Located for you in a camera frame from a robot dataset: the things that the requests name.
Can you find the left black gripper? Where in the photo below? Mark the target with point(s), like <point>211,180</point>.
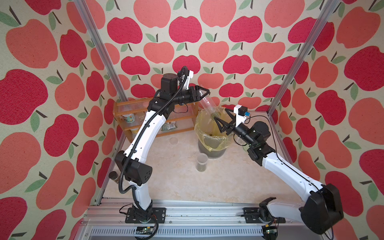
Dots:
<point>197,95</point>

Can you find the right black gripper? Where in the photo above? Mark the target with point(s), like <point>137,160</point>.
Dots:
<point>225,124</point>

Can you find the tall clear jar with beans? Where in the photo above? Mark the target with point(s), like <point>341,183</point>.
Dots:
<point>210,107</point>

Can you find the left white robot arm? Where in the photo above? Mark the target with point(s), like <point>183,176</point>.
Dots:
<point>134,172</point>

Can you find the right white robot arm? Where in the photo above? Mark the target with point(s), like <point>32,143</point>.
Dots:
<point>321,206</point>

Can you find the short clear jar with beans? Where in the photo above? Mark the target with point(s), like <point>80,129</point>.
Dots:
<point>202,160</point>

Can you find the grey bin with yellow bag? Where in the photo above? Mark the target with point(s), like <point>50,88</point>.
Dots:
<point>211,141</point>

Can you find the green packet on shelf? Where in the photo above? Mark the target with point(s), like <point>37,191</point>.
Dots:
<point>168,126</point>

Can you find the orange wooden shelf rack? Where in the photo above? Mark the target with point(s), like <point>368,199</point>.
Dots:
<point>184,116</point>

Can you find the white printed cup on shelf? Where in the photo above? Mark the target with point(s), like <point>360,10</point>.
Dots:
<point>129,118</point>

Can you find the yellow can on shelf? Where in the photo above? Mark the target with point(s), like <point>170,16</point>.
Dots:
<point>135,131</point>

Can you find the small circuit board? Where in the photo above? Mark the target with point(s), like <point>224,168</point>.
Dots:
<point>144,230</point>

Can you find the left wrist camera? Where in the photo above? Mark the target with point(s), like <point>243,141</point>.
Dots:
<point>185,76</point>

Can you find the left aluminium frame post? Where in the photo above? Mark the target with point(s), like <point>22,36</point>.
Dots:
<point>90,24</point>

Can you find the aluminium frame post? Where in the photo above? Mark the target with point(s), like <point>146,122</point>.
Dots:
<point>90,24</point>
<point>325,14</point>

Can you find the right aluminium frame post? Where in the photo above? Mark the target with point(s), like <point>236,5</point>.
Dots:
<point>325,14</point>

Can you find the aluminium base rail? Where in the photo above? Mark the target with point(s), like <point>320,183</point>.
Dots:
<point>190,220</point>

